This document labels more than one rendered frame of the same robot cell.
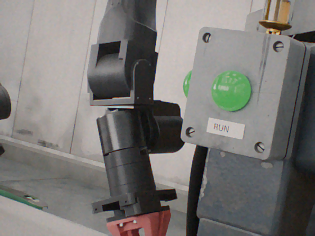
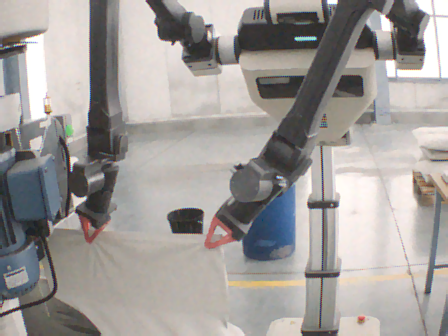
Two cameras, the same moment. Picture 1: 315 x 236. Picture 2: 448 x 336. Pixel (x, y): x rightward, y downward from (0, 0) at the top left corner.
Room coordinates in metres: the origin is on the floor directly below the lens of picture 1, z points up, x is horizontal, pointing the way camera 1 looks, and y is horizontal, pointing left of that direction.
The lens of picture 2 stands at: (1.74, -0.01, 1.43)
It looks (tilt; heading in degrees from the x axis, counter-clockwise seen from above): 14 degrees down; 162
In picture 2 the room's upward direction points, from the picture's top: 5 degrees counter-clockwise
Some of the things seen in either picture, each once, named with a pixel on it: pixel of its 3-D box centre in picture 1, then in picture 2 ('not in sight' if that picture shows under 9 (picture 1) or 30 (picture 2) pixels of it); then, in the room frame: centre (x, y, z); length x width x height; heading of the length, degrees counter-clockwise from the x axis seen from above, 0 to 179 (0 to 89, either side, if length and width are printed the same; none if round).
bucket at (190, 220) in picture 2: not in sight; (187, 229); (-1.62, 0.75, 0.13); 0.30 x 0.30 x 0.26
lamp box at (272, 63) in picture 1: (245, 93); (58, 131); (0.47, -0.06, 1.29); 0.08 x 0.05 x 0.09; 58
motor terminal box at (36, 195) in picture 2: not in sight; (36, 195); (1.01, -0.10, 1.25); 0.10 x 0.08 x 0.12; 173
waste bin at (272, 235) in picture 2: not in sight; (267, 208); (-1.19, 1.25, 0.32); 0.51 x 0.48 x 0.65; 148
